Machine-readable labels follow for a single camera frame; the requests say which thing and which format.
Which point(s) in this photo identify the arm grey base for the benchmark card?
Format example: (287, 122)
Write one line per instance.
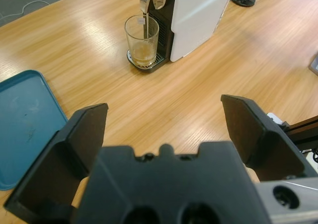
(314, 65)

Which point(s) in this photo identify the teal plastic tray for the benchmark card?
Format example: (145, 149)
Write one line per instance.
(24, 124)

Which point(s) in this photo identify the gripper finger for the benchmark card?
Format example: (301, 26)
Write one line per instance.
(261, 147)
(57, 164)

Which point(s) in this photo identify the white coffee machine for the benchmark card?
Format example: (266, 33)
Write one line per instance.
(196, 22)

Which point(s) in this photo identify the clear drinking glass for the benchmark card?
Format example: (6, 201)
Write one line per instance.
(141, 50)

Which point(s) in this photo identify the metal drip tray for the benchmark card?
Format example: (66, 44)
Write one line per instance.
(159, 61)

